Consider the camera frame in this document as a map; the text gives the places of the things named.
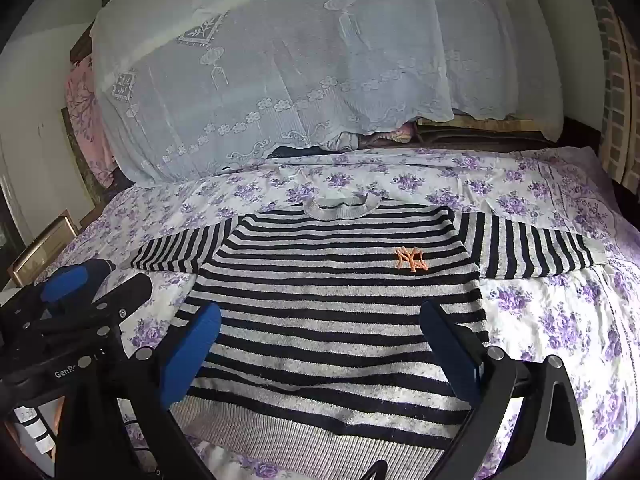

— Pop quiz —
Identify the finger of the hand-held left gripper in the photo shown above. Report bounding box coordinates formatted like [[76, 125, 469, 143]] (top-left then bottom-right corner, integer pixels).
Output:
[[94, 274, 154, 324], [41, 259, 118, 312]]

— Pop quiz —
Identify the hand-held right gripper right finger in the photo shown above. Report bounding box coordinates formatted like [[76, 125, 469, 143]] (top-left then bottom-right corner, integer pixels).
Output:
[[419, 300, 588, 480]]

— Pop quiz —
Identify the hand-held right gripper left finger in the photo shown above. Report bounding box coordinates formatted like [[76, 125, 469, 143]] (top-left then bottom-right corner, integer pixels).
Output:
[[55, 302, 222, 480]]

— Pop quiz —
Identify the black grey striped sweater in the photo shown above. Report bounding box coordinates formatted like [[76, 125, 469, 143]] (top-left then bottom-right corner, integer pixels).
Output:
[[131, 194, 606, 453]]

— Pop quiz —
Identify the purple floral bed sheet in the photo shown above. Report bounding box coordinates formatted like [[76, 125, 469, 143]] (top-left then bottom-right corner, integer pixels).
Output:
[[50, 146, 640, 480]]

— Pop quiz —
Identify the pink floral quilt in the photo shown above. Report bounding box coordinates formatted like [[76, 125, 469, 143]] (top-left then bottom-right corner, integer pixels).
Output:
[[65, 55, 118, 188]]

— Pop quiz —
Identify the pile of folded bedding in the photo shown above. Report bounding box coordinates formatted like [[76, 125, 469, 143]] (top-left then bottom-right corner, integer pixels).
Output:
[[270, 122, 417, 157]]

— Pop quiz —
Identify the white lace cover cloth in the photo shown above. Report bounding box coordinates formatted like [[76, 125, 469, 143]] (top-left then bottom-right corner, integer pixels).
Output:
[[91, 0, 566, 186]]

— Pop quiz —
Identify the brick pattern curtain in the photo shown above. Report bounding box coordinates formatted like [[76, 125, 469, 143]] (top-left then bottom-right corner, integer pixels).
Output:
[[582, 0, 640, 186]]

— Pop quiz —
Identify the gold picture frame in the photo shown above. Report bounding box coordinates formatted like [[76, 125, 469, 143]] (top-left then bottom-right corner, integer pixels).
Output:
[[7, 209, 78, 286]]

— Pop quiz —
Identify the dark wooden bed frame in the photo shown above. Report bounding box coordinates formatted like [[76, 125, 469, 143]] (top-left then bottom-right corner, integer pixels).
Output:
[[415, 115, 551, 150]]

